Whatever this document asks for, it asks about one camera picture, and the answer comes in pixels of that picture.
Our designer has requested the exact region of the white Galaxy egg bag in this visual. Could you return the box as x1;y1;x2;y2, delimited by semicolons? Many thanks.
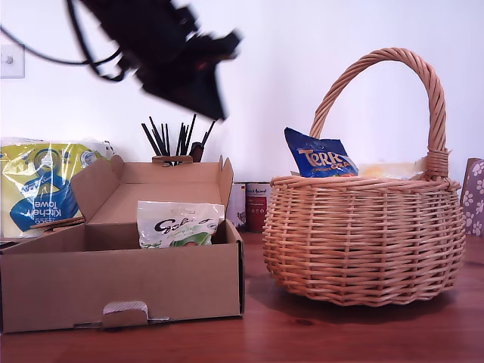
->
136;200;226;250

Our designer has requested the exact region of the blue Terry's egg bag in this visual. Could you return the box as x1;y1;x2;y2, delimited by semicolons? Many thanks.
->
284;126;359;178

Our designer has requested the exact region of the red and cream egg bag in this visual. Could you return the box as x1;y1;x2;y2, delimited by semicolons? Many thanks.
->
357;157;429;179

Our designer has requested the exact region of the corrugated cardboard piece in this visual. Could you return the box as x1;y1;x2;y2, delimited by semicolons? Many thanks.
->
29;216;86;231

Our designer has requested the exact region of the brown cardboard box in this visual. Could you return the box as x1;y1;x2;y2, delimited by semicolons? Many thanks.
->
0;154;246;334

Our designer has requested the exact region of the wooden holder with black sticks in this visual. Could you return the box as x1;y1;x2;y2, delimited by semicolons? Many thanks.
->
141;113;216;166

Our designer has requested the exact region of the red-label tin can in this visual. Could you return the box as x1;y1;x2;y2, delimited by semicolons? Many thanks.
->
245;181;271;232

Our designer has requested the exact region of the kitchen towel pack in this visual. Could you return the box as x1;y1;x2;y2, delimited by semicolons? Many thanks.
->
0;138;114;239

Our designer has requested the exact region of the paw print cushion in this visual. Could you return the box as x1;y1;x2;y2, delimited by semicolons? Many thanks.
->
463;158;484;237

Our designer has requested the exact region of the black cable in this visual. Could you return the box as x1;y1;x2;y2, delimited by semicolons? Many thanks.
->
0;24;126;66
67;0;128;83

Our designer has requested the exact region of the white light switch plate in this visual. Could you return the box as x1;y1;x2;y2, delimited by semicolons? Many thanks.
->
0;44;26;79

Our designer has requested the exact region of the woven wicker basket with handle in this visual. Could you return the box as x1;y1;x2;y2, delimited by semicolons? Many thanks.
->
262;47;467;307

